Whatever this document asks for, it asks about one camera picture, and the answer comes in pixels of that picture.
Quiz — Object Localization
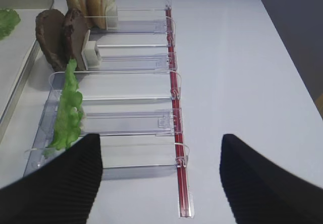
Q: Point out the green lettuce leaf on tray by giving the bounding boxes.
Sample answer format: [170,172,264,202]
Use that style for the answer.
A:
[0,9,21,40]

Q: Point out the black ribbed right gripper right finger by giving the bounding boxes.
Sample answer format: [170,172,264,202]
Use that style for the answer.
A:
[219,134,322,223]

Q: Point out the clear acrylic rack right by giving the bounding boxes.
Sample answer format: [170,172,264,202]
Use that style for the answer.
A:
[23,0,195,219]

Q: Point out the green lettuce leaf in rack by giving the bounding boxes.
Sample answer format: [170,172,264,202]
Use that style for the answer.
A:
[43,59,84,158]

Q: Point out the sesame bun half rear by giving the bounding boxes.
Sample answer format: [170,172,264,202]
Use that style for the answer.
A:
[86,0,108,30]

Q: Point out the brown meat patty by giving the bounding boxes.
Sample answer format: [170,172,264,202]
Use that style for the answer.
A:
[35,9,67,72]
[63,8,88,71]

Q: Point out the white pusher block patties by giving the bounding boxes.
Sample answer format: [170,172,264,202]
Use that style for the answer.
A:
[81,30,101,70]

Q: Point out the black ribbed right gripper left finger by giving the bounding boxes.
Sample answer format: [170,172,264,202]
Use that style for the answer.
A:
[1,134,103,223]

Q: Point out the brown meat patty front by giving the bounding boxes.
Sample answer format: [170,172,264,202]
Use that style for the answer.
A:
[35,9,67,72]

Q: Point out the white pusher block buns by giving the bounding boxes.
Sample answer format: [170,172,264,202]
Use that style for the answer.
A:
[105,0,118,29]

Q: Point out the cream metal tray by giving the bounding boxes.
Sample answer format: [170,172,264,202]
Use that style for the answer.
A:
[1,0,54,136]

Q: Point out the brown meat patty rear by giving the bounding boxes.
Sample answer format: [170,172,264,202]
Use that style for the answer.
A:
[63,8,88,71]

